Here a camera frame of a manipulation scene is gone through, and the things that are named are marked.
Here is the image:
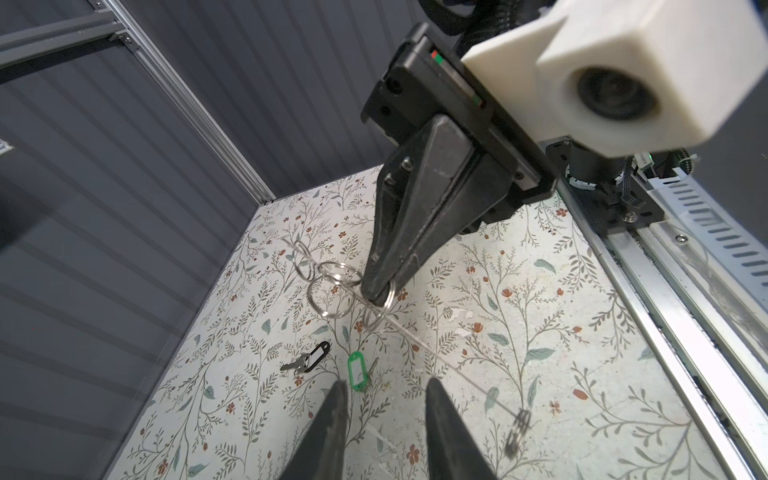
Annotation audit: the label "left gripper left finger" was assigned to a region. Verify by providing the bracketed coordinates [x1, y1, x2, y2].
[280, 380, 348, 480]

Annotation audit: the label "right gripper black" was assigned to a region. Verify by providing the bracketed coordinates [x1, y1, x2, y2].
[361, 22, 557, 304]

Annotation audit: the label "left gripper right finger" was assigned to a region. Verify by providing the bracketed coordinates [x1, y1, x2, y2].
[425, 378, 496, 480]

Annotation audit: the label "grey metal key holder strap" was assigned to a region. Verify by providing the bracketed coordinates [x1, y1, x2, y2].
[335, 275, 534, 461]

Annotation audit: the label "key with green tag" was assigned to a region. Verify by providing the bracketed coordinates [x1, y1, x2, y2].
[347, 351, 378, 392]

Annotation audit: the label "silver split key rings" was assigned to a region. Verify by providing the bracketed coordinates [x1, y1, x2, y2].
[291, 239, 398, 331]

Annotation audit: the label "key with black tag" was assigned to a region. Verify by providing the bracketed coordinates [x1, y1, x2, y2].
[280, 341, 331, 374]

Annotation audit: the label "floral table mat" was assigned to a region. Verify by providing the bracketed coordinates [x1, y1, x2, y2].
[107, 169, 724, 479]

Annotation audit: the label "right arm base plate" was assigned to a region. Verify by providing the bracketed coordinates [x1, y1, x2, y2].
[545, 139, 665, 237]

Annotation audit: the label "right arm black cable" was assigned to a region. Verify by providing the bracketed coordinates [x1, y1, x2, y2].
[419, 0, 541, 43]

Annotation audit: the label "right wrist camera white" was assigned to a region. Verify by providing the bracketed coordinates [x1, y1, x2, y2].
[463, 1, 767, 157]

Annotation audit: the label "aluminium mounting rail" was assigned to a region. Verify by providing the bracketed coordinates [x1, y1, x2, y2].
[557, 184, 767, 479]

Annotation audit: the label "white slotted cable duct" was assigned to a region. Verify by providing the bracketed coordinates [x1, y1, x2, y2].
[649, 169, 767, 305]

